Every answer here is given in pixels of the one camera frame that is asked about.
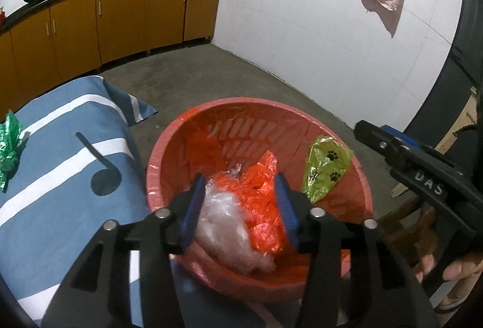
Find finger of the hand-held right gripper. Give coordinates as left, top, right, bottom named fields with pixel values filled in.
left=354, top=120, right=402, bottom=167
left=379, top=125, right=420, bottom=153

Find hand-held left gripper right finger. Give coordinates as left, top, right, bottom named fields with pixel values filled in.
left=273, top=172, right=438, bottom=328

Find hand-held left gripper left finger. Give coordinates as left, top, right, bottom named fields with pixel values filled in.
left=40, top=173, right=206, bottom=328

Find large orange plastic bag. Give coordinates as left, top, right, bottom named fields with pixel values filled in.
left=209, top=150, right=302, bottom=257

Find whitish translucent plastic bag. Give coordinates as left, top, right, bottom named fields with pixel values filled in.
left=194, top=164, right=278, bottom=274

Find lime green paw print bag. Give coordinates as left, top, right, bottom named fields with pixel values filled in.
left=304, top=135, right=354, bottom=205

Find red plastic basket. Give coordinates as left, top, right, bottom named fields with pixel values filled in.
left=146, top=98, right=374, bottom=304

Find person's right hand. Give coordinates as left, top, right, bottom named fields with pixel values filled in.
left=415, top=250, right=483, bottom=285

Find dark wooden chair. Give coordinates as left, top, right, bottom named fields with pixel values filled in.
left=372, top=188, right=438, bottom=276

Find light wooden plank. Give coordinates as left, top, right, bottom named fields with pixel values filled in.
left=392, top=86, right=481, bottom=199

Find blue white striped cloth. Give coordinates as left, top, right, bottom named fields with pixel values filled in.
left=0, top=75, right=158, bottom=326

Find green foil wrapper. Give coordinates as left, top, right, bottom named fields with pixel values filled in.
left=0, top=111, right=30, bottom=193

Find yellow kitchen base cabinets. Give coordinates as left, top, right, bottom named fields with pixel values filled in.
left=0, top=0, right=227, bottom=113

